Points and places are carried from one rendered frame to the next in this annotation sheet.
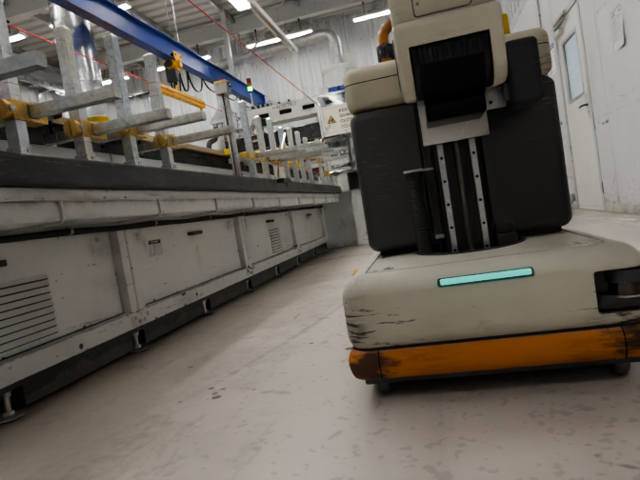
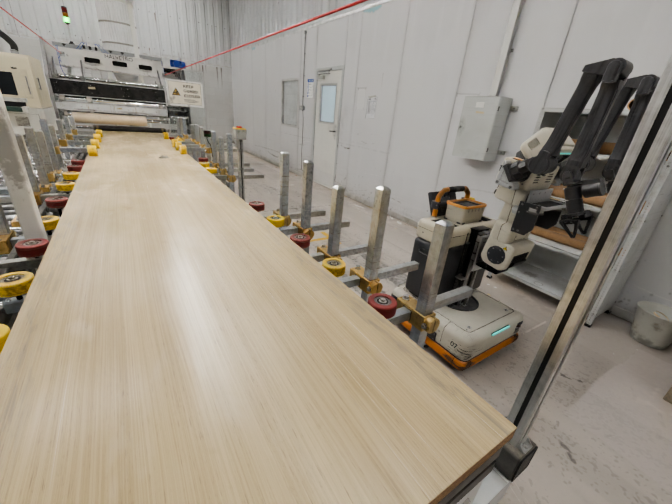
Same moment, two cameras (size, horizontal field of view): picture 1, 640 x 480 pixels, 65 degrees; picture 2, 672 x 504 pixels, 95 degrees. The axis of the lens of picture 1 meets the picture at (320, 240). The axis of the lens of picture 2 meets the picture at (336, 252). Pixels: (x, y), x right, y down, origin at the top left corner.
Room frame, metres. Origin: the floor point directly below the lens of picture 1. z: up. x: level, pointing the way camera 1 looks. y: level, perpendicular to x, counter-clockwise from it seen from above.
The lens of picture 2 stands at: (0.75, 1.53, 1.36)
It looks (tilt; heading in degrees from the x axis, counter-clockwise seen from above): 24 degrees down; 312
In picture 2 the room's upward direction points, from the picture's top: 5 degrees clockwise
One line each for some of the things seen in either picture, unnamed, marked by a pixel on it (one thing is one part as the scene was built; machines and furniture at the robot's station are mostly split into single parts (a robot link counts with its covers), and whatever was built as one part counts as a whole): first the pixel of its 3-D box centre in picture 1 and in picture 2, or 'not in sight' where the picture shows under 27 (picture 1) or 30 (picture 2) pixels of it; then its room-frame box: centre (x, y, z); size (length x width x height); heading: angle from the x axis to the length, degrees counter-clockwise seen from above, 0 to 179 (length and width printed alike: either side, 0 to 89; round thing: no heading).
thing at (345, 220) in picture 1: (296, 174); (130, 126); (6.19, 0.15, 0.95); 1.65 x 0.70 x 1.90; 77
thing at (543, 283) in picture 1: (475, 290); (452, 313); (1.34, -0.39, 0.16); 0.67 x 0.64 x 0.25; 167
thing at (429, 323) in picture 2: not in sight; (416, 314); (1.08, 0.77, 0.83); 0.14 x 0.06 x 0.05; 167
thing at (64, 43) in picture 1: (75, 106); (333, 243); (1.54, 0.67, 0.87); 0.04 x 0.04 x 0.48; 77
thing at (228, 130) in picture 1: (183, 140); (291, 216); (2.05, 0.48, 0.82); 0.43 x 0.03 x 0.04; 77
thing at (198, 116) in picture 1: (149, 128); (312, 228); (1.81, 0.54, 0.83); 0.43 x 0.03 x 0.04; 77
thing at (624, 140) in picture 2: not in sight; (629, 131); (0.84, -0.50, 1.40); 0.11 x 0.06 x 0.43; 77
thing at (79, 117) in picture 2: not in sight; (130, 120); (5.91, 0.21, 1.05); 1.43 x 0.12 x 0.12; 77
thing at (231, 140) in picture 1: (230, 135); (241, 172); (2.75, 0.39, 0.93); 0.05 x 0.05 x 0.45; 77
